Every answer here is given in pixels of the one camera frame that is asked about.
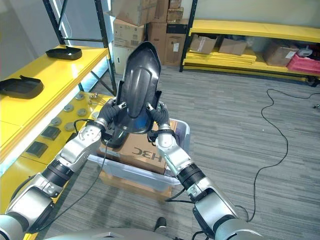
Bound tall narrow cardboard box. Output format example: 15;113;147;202
152;0;171;24

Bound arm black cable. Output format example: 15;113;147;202
164;187;199;204
34;118;112;231

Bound stacked yellow boards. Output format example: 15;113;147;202
183;49;258;69

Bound pale cardboard box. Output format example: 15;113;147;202
112;45;135;75

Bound tall brown cardboard box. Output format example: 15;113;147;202
146;22;168;66

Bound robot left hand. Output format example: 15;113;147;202
97;99;129;124

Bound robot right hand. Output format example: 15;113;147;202
146;101;171;126

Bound long black floor cable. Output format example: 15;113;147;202
234;88;320;223

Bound dark-topped cardboard box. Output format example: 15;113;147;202
164;18;190;67

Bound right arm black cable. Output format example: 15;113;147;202
164;187;199;204

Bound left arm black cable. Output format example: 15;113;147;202
34;118;112;231

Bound red plastic crate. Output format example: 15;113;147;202
286;53;320;76

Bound clear plastic box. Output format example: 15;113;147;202
88;118;191;194

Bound large black sole-shaped part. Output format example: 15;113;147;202
114;41;163;134

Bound black square part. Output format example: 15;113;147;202
40;125;62;141
25;141;49;159

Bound white device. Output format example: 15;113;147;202
295;48;314;58

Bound small cardboard box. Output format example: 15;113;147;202
166;7;185;24
169;0;185;10

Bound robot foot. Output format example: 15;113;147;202
152;216;168;232

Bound cardboard box with barcode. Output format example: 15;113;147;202
112;18;146;49

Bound printed brown cardboard box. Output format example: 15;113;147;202
96;123;169;175

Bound yellow shelf rack, cartons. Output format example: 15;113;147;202
179;0;320;84

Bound robot silver torso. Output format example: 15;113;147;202
41;227;168;240

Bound cardboard box with label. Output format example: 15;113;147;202
261;41;300;68

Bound small metal fittings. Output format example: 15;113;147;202
86;92;99;105

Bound open cardboard box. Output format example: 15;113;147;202
218;37;249;56
189;33;219;55

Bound tilted cardboard box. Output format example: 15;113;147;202
106;0;159;27

